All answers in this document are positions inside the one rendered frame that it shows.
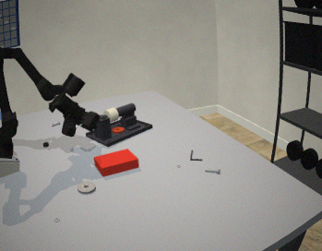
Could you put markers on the red rectangular block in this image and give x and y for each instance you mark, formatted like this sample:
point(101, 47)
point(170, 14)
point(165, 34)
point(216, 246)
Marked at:
point(116, 162)

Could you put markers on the grey flat washer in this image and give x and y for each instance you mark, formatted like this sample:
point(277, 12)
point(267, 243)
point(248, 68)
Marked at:
point(90, 188)

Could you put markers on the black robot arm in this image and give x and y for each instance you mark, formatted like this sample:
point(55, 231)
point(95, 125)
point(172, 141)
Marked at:
point(48, 91)

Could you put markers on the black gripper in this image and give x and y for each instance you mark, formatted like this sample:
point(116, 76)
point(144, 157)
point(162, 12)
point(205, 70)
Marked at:
point(78, 113)

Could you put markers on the orange-red ring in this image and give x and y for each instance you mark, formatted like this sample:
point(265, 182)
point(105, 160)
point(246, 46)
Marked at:
point(118, 130)

